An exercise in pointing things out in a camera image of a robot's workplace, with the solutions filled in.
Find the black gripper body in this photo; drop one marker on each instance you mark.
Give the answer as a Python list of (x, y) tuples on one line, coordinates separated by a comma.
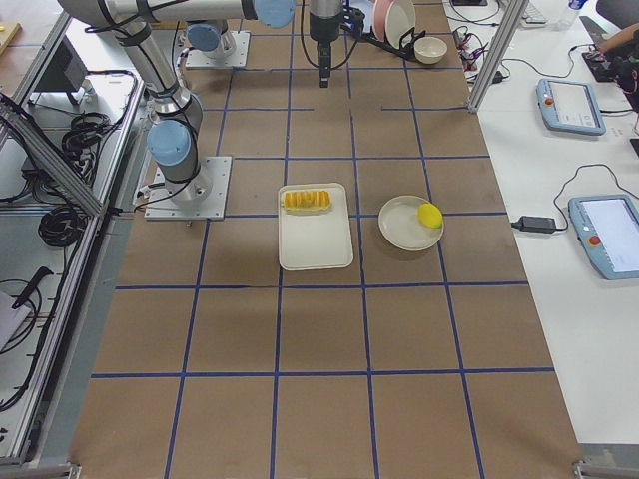
[(323, 26)]

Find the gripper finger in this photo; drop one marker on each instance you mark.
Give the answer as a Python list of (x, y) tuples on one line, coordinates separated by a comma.
[(324, 64)]

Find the person forearm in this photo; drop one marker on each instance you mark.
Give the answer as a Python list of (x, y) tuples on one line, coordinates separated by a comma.
[(619, 39)]

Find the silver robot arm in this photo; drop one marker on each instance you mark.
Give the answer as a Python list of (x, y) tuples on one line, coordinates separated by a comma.
[(212, 37), (173, 139)]

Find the pink plate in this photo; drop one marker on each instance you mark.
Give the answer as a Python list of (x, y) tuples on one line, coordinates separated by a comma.
[(379, 11)]

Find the cream plate in rack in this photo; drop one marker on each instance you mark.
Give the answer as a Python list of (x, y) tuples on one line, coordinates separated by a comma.
[(400, 17)]

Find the cream plate with lemon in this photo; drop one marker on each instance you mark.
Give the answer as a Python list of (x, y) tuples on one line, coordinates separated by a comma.
[(398, 223)]

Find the black dish rack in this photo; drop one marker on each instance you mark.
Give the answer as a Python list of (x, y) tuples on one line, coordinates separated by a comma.
[(353, 24)]

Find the cream bowl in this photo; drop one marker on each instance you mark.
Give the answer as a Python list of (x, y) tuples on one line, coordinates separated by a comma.
[(429, 50)]

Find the white rectangular tray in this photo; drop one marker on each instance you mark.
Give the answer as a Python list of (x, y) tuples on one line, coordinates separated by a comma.
[(315, 240)]

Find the yellow lemon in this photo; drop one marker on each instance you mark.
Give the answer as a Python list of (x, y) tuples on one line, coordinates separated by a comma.
[(430, 216)]

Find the plastic water bottle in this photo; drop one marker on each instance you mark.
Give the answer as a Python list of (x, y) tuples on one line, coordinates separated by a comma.
[(569, 14)]

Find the far blue teach pendant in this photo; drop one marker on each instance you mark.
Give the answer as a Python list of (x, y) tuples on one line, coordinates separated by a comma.
[(569, 107)]

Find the blue teach pendant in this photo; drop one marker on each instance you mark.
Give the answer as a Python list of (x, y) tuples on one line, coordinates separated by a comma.
[(569, 107), (607, 228)]

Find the black power adapter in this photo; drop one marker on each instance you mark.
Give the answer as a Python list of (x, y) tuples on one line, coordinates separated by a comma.
[(541, 225)]

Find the near blue teach pendant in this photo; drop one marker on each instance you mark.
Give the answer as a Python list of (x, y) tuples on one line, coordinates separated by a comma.
[(607, 228)]

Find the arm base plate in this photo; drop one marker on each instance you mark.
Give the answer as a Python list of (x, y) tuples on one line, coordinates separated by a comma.
[(204, 197), (197, 60)]

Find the aluminium frame post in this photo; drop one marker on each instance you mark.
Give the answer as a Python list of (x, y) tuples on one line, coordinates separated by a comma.
[(497, 48)]

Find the aluminium side frame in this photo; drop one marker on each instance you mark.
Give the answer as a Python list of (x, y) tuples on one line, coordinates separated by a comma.
[(44, 380)]

